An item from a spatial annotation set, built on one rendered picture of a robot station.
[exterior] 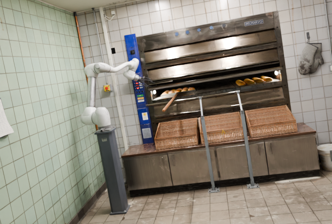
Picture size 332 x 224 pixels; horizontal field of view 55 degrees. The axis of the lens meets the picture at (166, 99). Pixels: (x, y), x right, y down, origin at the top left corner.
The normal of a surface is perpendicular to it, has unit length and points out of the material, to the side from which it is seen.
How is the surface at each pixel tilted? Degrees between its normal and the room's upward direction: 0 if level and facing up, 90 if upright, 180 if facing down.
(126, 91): 90
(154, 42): 90
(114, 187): 90
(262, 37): 70
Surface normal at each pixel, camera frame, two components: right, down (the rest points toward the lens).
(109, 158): -0.13, 0.11
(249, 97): -0.19, -0.21
